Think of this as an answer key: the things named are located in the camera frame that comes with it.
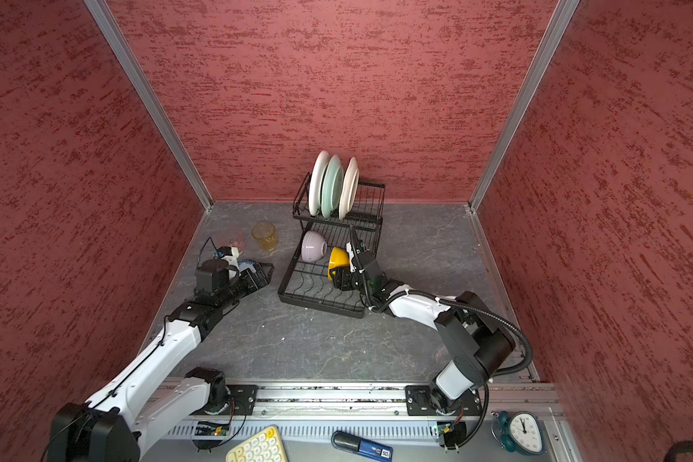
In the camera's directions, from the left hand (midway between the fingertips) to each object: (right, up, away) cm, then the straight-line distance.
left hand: (264, 276), depth 83 cm
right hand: (+21, -1, +5) cm, 22 cm away
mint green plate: (+21, +26, -4) cm, 34 cm away
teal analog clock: (+67, -34, -16) cm, 77 cm away
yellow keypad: (+6, -38, -17) cm, 42 cm away
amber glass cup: (-6, +12, +20) cm, 24 cm away
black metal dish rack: (+11, -4, +13) cm, 17 cm away
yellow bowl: (+22, +5, +3) cm, 23 cm away
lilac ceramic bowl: (+13, +8, +11) cm, 19 cm away
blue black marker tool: (+26, -35, -19) cm, 47 cm away
